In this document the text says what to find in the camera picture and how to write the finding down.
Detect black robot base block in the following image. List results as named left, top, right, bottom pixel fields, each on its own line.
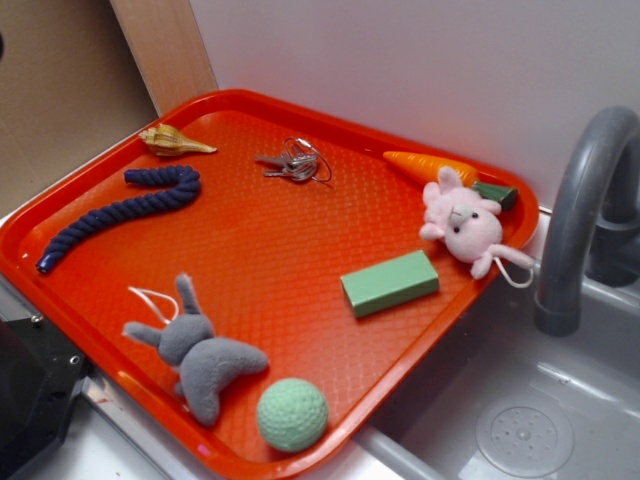
left=1, top=314, right=88, bottom=479

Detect green rectangular block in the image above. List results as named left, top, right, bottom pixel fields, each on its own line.
left=341, top=251, right=440, bottom=318

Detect orange plastic tray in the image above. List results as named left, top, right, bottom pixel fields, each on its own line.
left=0, top=88, right=541, bottom=480

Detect orange toy carrot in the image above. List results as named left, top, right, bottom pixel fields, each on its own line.
left=383, top=151, right=519, bottom=211

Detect pink plush bunny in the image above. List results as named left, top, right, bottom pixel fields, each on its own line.
left=419, top=166, right=534, bottom=289

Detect grey plush bunny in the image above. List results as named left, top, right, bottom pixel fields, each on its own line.
left=123, top=274, right=269, bottom=427

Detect green dimpled ball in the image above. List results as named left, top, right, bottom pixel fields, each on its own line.
left=257, top=378, right=329, bottom=453

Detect tan conch seashell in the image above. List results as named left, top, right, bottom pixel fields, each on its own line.
left=138, top=124, right=218, bottom=157

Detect grey toy sink basin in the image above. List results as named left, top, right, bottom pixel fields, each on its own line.
left=356, top=280, right=639, bottom=479

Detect wooden board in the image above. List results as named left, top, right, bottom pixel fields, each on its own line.
left=111, top=0, right=218, bottom=115

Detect grey toy faucet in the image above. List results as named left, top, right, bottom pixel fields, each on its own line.
left=535, top=106, right=639, bottom=336

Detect silver keys on ring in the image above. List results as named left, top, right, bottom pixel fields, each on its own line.
left=254, top=137, right=334, bottom=183

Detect navy blue rope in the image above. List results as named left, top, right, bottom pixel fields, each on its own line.
left=35, top=165, right=202, bottom=275

